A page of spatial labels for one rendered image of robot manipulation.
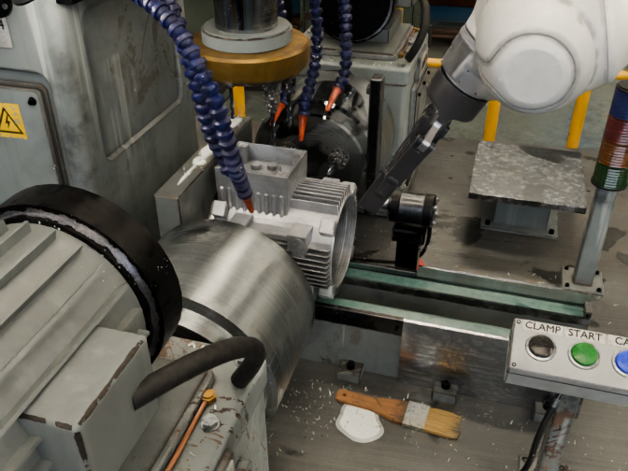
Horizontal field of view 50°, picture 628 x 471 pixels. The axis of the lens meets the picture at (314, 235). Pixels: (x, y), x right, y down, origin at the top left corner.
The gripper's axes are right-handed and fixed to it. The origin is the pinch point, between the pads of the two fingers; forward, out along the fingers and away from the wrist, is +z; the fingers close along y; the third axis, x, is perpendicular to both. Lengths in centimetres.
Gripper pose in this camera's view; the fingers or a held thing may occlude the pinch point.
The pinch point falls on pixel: (379, 191)
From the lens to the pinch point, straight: 98.0
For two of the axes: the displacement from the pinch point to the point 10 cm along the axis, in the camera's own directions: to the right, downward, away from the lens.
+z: -4.8, 6.5, 5.9
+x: 8.3, 5.5, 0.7
